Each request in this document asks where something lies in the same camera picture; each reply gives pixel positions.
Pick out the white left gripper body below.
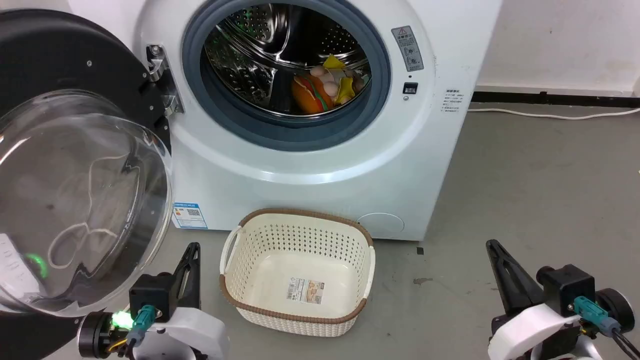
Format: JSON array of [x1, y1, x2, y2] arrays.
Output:
[[134, 306, 231, 360]]

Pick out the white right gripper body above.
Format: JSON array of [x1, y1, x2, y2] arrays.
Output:
[[487, 302, 584, 360]]

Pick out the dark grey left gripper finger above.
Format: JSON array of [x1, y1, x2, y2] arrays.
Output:
[[172, 242, 202, 311]]

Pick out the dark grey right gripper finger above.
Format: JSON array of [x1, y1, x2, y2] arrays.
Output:
[[485, 239, 546, 317]]

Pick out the white front-load washing machine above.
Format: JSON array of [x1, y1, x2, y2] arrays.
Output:
[[67, 0, 503, 242]]

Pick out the metal door hinge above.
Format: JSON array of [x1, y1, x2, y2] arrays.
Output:
[[145, 44, 185, 117]]

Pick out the black round glass washer door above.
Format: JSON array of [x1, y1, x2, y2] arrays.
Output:
[[0, 9, 174, 360]]

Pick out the blue energy label sticker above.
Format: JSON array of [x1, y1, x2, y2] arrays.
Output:
[[171, 201, 209, 230]]

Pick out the cream perforated laundry basket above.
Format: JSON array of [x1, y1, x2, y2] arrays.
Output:
[[219, 208, 377, 338]]

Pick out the paper label in basket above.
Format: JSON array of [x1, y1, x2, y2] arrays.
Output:
[[285, 277, 325, 305]]

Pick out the round white filter cover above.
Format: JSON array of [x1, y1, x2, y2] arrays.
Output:
[[356, 212, 405, 239]]

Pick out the black baseboard strip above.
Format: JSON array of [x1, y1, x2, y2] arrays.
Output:
[[471, 89, 640, 109]]

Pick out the small printed text sticker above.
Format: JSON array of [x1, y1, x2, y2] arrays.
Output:
[[442, 89, 467, 114]]

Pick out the orange hamburger plush toy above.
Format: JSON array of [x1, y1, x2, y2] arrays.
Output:
[[291, 74, 335, 115]]

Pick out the stainless steel washer drum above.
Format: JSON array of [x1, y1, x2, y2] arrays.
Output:
[[202, 3, 374, 119]]

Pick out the pale pink plush toy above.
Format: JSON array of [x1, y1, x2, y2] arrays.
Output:
[[310, 65, 344, 97]]

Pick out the yellow star plush toy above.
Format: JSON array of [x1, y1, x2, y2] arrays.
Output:
[[335, 76, 357, 105]]

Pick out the grey warning sticker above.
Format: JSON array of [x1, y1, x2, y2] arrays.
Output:
[[390, 25, 425, 73]]

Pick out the teal left camera connector cable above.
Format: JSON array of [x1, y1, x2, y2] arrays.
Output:
[[125, 304, 157, 357]]

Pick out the teal camera connector cable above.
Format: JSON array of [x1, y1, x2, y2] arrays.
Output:
[[573, 295, 640, 360], [125, 304, 157, 357]]

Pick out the teal right camera connector cable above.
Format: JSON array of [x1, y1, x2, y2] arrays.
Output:
[[573, 295, 640, 360]]

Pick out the white power cable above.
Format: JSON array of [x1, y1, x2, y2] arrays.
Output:
[[467, 106, 640, 121]]

